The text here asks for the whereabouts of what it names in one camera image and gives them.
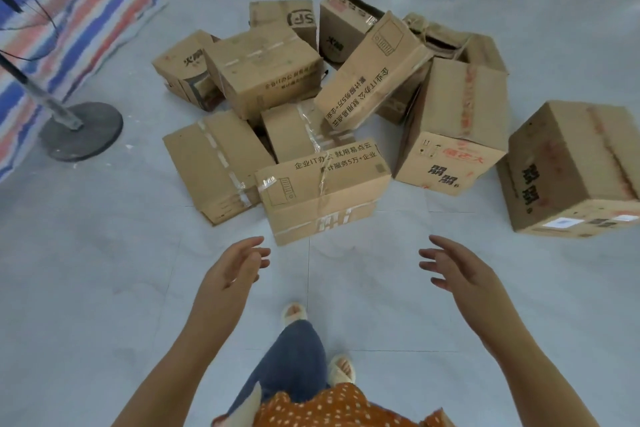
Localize orange dotted shirt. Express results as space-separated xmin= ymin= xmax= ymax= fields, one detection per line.
xmin=252 ymin=382 xmax=458 ymax=427

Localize black standing fan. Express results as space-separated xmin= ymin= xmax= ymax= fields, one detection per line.
xmin=0 ymin=0 xmax=125 ymax=163

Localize person's left forearm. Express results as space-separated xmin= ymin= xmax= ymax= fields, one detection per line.
xmin=111 ymin=292 xmax=237 ymax=427

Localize beige slipper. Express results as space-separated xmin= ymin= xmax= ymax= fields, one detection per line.
xmin=281 ymin=302 xmax=309 ymax=328
xmin=327 ymin=354 xmax=357 ymax=386

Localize pile of cardboard boxes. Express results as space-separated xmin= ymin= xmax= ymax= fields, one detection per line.
xmin=152 ymin=0 xmax=640 ymax=248

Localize person's right hand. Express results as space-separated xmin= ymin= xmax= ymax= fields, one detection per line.
xmin=418 ymin=235 xmax=501 ymax=320

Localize person's left hand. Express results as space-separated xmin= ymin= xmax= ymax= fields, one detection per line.
xmin=199 ymin=236 xmax=272 ymax=311

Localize blue jeans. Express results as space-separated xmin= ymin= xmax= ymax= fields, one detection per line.
xmin=225 ymin=319 xmax=332 ymax=417

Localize person's right forearm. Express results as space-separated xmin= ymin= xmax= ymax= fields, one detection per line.
xmin=465 ymin=299 xmax=601 ymax=427

